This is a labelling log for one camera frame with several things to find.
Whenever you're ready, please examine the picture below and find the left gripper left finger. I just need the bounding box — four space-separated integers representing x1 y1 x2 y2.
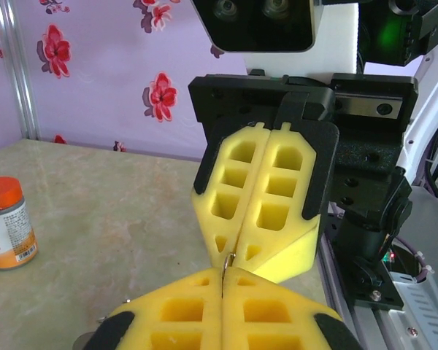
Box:
89 268 224 350

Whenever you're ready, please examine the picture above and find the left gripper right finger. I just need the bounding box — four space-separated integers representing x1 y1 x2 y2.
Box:
222 267 364 350

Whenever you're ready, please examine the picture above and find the grey slotted cable duct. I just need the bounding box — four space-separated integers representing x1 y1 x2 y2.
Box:
390 275 438 350

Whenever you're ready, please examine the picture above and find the metal chain keyring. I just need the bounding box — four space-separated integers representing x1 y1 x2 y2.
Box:
72 252 238 350

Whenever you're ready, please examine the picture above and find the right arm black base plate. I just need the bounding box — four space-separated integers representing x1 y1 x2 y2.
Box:
352 254 404 313

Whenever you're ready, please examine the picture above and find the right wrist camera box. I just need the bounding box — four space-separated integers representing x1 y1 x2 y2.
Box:
188 0 359 76

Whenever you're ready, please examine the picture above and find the aluminium corner post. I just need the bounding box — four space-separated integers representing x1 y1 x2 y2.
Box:
0 0 42 141

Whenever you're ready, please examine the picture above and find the orange lid bottle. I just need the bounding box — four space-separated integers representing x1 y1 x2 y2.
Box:
0 176 39 271

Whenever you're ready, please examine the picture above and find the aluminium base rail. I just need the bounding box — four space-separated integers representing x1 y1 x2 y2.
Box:
319 203 438 350

